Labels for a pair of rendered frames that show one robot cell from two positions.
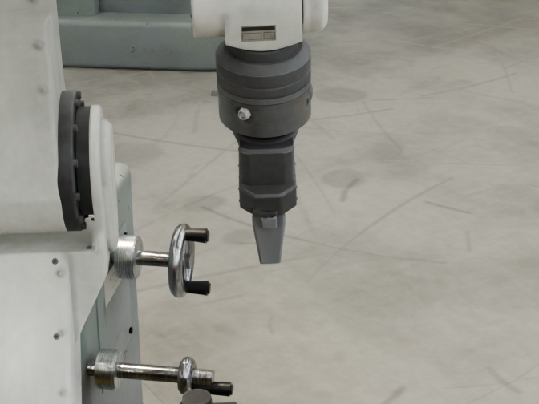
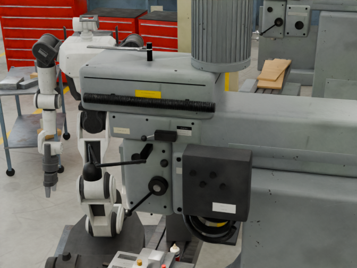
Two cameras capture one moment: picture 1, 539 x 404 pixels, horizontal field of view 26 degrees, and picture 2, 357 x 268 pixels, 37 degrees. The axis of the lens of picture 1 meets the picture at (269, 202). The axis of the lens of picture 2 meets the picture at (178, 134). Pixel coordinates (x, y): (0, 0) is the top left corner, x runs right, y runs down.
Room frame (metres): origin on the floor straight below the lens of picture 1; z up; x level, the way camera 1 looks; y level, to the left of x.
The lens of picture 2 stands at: (3.47, 0.94, 2.42)
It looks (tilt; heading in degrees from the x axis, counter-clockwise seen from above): 25 degrees down; 186
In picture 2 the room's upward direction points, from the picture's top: 1 degrees counter-clockwise
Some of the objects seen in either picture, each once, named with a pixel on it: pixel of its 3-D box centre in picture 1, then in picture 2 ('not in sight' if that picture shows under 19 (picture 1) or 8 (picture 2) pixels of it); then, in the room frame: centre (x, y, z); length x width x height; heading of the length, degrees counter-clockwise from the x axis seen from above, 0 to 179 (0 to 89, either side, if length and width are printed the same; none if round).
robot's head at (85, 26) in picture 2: not in sight; (84, 26); (0.99, 0.24, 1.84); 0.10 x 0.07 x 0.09; 94
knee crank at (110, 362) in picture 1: (160, 373); not in sight; (1.49, 0.16, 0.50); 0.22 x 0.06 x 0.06; 82
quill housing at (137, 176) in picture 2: not in sight; (154, 166); (1.71, 0.67, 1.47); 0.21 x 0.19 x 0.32; 172
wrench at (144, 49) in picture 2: not in sight; (118, 48); (1.58, 0.53, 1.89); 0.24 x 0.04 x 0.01; 83
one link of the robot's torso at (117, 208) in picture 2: not in sight; (104, 219); (0.92, 0.25, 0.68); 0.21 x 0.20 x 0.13; 4
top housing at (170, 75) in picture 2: not in sight; (154, 81); (1.71, 0.68, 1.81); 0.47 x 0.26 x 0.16; 82
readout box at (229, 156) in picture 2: not in sight; (216, 183); (2.08, 0.91, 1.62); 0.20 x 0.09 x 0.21; 82
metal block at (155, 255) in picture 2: not in sight; (156, 260); (1.72, 0.67, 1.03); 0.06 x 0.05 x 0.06; 169
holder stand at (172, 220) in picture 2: not in sight; (179, 210); (1.31, 0.73, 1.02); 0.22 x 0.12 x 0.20; 2
